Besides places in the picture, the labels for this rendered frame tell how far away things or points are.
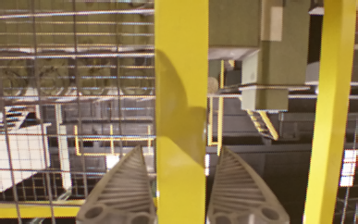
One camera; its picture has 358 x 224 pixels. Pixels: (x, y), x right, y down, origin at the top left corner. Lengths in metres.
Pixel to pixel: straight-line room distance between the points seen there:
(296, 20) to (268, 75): 0.47
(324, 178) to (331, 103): 0.23
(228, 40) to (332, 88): 0.79
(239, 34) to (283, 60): 0.41
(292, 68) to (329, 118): 0.88
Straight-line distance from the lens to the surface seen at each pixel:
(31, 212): 1.10
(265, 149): 12.00
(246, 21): 1.31
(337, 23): 0.62
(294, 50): 1.45
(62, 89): 1.41
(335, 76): 0.58
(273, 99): 1.32
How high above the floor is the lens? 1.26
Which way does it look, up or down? 5 degrees up
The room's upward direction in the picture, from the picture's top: 180 degrees clockwise
